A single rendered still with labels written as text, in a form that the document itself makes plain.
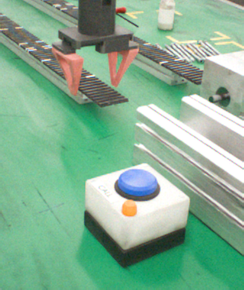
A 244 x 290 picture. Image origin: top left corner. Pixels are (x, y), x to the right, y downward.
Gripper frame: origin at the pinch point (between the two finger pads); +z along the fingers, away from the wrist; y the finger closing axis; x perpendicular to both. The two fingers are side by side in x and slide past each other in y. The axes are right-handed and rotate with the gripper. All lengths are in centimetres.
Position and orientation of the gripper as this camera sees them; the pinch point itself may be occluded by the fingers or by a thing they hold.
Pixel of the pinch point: (94, 85)
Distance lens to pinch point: 84.1
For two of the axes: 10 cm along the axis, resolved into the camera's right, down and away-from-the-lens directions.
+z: -0.5, 8.8, 4.7
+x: -5.5, -4.1, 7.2
